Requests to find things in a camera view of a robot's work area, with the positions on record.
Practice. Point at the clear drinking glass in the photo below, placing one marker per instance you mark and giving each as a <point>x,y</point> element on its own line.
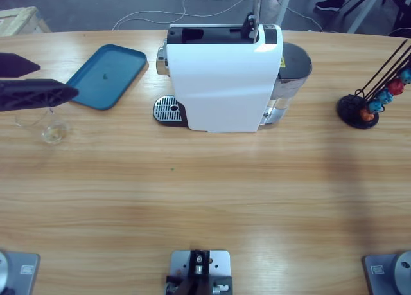
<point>56,132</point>

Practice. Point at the blue coffee capsule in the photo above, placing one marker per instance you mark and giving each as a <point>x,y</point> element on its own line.
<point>406,76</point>
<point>375,106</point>
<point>384,96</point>

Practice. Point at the white metal post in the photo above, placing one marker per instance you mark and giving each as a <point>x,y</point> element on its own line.
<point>285,5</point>

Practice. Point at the light wooden crate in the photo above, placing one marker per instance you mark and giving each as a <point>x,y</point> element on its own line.
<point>19,18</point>

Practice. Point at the metal grid drip tray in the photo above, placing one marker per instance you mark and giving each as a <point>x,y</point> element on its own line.
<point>165,108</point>

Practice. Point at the black sneaker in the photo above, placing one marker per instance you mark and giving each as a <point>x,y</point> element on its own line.
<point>327,4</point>

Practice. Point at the black chair frame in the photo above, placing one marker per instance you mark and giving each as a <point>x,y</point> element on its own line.
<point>400,17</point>

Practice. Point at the white capsule coffee machine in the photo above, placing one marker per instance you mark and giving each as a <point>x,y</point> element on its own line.
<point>221,83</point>

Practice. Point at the teal plastic serving tray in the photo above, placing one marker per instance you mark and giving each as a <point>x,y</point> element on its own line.
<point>109,67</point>

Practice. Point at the red coffee capsule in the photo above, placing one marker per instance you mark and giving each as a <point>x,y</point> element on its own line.
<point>396,87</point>

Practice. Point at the arm grey base plate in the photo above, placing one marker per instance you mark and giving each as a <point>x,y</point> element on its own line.
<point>379,269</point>
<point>25,269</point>

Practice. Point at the white slanted frame leg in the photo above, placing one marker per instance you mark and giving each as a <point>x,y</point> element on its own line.
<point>366,9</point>

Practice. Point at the orange coffee capsule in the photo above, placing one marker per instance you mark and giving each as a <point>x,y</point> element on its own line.
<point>366,114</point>

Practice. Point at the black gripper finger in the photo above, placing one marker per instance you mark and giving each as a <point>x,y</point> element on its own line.
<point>35,94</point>
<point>16,66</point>

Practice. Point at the silver coffee machine lever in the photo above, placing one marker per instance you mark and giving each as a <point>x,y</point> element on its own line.
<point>257,5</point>

